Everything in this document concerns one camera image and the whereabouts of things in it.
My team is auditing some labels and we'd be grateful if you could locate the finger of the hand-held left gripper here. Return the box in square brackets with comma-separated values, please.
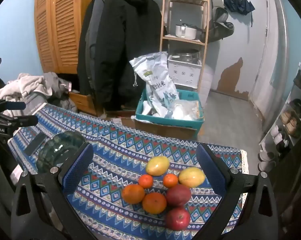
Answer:
[0, 115, 39, 130]
[0, 100, 26, 113]

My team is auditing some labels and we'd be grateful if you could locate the black jacket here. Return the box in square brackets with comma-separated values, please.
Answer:
[77, 0, 163, 112]

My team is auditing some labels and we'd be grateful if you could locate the cardboard box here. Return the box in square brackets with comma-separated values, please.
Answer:
[108, 116, 198, 140]

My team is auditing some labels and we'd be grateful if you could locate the white rice cooker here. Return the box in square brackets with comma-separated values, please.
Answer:
[175, 24, 198, 40]

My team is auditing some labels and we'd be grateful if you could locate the wooden drawer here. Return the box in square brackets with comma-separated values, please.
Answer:
[68, 91, 103, 117]

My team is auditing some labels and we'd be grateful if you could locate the teal plastic crate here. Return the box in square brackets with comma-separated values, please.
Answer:
[136, 89, 204, 129]

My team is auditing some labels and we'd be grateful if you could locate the wooden shelf unit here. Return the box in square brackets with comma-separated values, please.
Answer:
[160, 0, 211, 90]

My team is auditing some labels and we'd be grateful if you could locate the white rice bag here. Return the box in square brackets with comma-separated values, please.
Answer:
[129, 52, 179, 117]

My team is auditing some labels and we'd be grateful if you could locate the white and black shoe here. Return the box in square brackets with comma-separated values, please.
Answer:
[270, 126, 289, 153]

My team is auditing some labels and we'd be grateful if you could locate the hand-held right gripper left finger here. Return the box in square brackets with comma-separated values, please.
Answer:
[11, 143, 96, 240]

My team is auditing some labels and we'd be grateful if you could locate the light blue door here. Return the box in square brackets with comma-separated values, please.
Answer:
[249, 0, 289, 110]

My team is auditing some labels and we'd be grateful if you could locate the wooden louvered wardrobe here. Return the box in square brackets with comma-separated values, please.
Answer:
[34, 0, 106, 75]

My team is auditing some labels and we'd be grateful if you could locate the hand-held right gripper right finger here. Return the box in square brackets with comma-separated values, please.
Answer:
[196, 143, 282, 240]

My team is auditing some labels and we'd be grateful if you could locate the large orange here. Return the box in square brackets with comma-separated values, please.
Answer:
[142, 192, 167, 215]
[122, 184, 146, 205]

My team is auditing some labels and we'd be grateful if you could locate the dark blue umbrella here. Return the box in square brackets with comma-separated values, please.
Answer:
[224, 0, 255, 27]

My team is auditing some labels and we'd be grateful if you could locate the white shoe rack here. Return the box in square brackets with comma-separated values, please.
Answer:
[259, 54, 301, 170]

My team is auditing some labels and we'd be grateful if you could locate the white cloth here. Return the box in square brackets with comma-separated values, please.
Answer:
[0, 73, 52, 103]

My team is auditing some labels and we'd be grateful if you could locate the grey backpack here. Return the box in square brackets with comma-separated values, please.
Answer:
[205, 6, 234, 43]

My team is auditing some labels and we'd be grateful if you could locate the green glass bowl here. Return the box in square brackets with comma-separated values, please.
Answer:
[36, 131, 87, 174]

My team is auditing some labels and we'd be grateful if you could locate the grey printed garment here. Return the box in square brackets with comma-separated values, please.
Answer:
[16, 92, 49, 116]

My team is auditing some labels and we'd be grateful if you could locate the metal pot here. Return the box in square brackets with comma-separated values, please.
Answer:
[174, 49, 199, 62]

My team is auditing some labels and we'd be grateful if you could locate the dark grey jacket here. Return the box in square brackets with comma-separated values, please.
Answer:
[84, 0, 108, 55]

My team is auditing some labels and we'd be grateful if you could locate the clear plastic bag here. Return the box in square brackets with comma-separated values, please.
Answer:
[170, 100, 203, 120]

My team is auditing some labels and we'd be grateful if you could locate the blue patterned tablecloth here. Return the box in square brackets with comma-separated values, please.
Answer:
[7, 104, 249, 240]

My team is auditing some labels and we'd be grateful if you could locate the small tangerine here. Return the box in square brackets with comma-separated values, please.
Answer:
[138, 174, 154, 189]
[163, 173, 178, 188]

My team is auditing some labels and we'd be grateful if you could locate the black phone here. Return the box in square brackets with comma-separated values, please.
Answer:
[24, 132, 47, 157]

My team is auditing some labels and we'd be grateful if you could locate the tan shoe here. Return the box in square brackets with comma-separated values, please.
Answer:
[280, 111, 299, 132]

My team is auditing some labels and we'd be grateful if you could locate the grey cloth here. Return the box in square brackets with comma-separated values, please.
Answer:
[43, 72, 71, 98]

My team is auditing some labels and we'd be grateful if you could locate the dark red apple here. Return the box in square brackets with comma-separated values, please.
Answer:
[165, 184, 192, 208]

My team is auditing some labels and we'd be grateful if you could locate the yellow mango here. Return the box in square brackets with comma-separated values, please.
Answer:
[146, 156, 170, 176]
[178, 167, 206, 187]

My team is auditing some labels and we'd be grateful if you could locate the white perforated basket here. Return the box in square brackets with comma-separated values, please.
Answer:
[167, 55, 203, 89]

